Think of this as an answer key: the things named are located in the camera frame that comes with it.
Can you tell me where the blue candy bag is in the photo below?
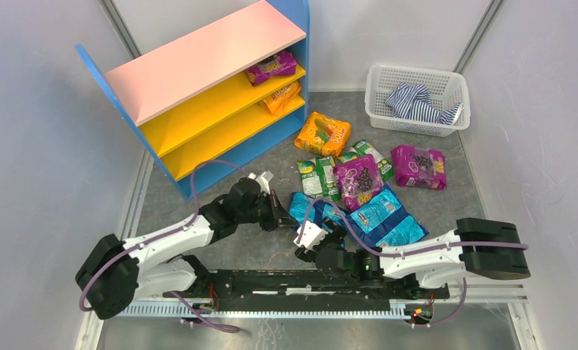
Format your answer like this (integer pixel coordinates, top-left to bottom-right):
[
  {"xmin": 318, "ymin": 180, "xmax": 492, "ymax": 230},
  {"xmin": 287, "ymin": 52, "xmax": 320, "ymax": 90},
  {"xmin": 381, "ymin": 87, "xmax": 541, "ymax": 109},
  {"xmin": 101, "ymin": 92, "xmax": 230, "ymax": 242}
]
[
  {"xmin": 347, "ymin": 184, "xmax": 429, "ymax": 248},
  {"xmin": 289, "ymin": 192, "xmax": 350, "ymax": 231}
]

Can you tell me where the blue pink yellow shelf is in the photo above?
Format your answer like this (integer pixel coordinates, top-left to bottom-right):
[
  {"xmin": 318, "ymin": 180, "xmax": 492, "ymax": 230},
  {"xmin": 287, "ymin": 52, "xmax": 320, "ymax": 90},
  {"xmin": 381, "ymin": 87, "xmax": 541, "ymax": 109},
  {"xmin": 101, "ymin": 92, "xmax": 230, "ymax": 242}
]
[{"xmin": 76, "ymin": 1, "xmax": 310, "ymax": 200}]

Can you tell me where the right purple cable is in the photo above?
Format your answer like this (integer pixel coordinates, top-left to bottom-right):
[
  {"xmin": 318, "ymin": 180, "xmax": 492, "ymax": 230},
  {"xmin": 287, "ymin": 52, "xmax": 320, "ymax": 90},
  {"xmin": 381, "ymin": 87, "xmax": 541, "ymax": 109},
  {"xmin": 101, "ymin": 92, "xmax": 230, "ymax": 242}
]
[{"xmin": 296, "ymin": 195, "xmax": 529, "ymax": 328}]

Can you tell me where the green candy bag left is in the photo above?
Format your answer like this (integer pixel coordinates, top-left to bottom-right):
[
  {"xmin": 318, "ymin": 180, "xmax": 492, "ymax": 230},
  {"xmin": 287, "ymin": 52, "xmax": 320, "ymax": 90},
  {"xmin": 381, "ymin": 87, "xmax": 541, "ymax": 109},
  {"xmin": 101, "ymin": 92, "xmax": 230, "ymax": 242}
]
[{"xmin": 296, "ymin": 156, "xmax": 341, "ymax": 201}]

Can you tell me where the blue white striped cloth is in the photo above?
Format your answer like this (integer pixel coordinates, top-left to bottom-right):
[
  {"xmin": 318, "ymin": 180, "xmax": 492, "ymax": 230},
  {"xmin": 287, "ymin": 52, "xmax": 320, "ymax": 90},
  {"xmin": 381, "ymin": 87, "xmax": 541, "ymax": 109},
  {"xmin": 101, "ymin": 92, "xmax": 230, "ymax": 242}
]
[{"xmin": 385, "ymin": 82, "xmax": 465, "ymax": 125}]

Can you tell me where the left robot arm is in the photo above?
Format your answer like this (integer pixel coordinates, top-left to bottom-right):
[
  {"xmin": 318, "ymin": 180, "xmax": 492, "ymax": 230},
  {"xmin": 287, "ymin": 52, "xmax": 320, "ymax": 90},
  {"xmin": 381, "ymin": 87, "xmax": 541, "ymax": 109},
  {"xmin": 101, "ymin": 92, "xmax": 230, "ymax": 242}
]
[{"xmin": 75, "ymin": 176, "xmax": 299, "ymax": 320}]

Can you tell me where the orange candy bag on floor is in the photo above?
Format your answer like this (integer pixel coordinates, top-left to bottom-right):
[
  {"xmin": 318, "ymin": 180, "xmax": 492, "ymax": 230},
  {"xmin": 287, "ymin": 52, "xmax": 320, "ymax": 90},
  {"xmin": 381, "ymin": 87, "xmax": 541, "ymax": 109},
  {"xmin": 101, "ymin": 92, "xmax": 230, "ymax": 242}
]
[{"xmin": 293, "ymin": 112, "xmax": 352, "ymax": 157}]

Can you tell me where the green candy bag right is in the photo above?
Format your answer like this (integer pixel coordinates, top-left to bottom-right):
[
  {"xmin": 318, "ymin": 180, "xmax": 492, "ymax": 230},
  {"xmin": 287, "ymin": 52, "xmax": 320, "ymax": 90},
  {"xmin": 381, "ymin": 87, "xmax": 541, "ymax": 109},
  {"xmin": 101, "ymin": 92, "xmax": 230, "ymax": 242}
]
[{"xmin": 337, "ymin": 140, "xmax": 394, "ymax": 182}]

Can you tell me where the green candy bag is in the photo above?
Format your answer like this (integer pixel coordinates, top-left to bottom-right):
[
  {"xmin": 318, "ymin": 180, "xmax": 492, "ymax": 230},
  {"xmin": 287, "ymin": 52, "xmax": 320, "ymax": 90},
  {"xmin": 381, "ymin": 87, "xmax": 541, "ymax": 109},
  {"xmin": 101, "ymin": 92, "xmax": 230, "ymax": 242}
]
[
  {"xmin": 296, "ymin": 156, "xmax": 341, "ymax": 201},
  {"xmin": 337, "ymin": 140, "xmax": 394, "ymax": 182}
]

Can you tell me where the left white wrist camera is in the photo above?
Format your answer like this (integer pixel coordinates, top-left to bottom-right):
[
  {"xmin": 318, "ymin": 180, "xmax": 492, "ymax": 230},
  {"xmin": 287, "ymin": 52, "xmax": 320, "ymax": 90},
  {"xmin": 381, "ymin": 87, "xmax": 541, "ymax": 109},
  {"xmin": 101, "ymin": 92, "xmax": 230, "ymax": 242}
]
[{"xmin": 247, "ymin": 171, "xmax": 274, "ymax": 195}]

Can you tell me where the purple candy bag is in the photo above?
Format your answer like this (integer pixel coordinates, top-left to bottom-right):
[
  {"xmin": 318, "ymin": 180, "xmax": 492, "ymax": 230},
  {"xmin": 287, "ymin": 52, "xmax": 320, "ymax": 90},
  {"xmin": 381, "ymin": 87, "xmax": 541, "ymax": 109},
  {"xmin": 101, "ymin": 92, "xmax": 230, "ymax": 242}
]
[
  {"xmin": 244, "ymin": 50, "xmax": 297, "ymax": 86},
  {"xmin": 390, "ymin": 144, "xmax": 447, "ymax": 190},
  {"xmin": 333, "ymin": 155, "xmax": 384, "ymax": 211}
]

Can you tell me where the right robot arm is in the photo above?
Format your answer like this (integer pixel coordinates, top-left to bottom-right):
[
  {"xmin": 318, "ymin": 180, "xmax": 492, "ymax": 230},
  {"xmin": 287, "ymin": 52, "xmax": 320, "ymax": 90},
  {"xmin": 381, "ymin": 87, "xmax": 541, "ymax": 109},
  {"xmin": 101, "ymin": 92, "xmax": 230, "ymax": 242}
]
[{"xmin": 294, "ymin": 218, "xmax": 531, "ymax": 289}]

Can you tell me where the orange candy bag on shelf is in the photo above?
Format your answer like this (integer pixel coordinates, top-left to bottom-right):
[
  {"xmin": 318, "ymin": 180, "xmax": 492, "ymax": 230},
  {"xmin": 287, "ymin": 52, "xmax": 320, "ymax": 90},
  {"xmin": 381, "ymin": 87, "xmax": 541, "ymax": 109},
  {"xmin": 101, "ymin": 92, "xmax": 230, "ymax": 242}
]
[{"xmin": 259, "ymin": 81, "xmax": 301, "ymax": 115}]

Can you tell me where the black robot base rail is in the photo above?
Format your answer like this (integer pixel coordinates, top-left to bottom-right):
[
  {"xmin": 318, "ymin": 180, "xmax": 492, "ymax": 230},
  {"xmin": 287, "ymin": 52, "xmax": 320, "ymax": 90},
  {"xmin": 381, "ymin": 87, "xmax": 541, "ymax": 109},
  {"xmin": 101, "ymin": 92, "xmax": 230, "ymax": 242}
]
[{"xmin": 179, "ymin": 270, "xmax": 450, "ymax": 311}]

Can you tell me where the white plastic basket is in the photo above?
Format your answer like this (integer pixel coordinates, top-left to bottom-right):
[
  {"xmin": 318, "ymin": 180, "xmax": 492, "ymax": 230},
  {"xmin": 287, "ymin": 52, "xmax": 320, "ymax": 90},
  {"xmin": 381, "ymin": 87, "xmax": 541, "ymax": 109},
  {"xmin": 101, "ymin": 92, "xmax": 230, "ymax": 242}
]
[{"xmin": 365, "ymin": 65, "xmax": 471, "ymax": 137}]

